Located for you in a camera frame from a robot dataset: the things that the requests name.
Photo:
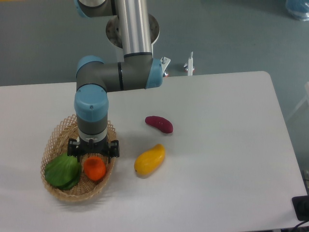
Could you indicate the purple toy sweet potato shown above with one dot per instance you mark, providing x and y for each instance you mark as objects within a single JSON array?
[{"x": 159, "y": 123}]

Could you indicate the green bok choy toy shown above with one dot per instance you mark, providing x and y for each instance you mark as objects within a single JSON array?
[{"x": 63, "y": 172}]

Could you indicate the black device at edge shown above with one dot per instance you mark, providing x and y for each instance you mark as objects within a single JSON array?
[{"x": 301, "y": 207}]

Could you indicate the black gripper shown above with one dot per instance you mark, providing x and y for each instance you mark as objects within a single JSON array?
[{"x": 80, "y": 148}]

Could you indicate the yellow toy mango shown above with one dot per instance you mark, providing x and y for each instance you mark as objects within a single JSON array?
[{"x": 150, "y": 160}]

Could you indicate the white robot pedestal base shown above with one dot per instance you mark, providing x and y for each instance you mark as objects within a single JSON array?
[{"x": 114, "y": 35}]

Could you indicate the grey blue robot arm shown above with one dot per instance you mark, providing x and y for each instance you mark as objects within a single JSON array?
[{"x": 95, "y": 79}]

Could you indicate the orange toy fruit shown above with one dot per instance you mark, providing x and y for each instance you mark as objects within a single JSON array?
[{"x": 94, "y": 168}]

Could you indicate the woven wicker basket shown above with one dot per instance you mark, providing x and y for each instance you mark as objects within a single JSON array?
[{"x": 57, "y": 145}]

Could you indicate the blue plastic bag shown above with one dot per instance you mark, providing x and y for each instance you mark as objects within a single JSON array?
[{"x": 299, "y": 9}]

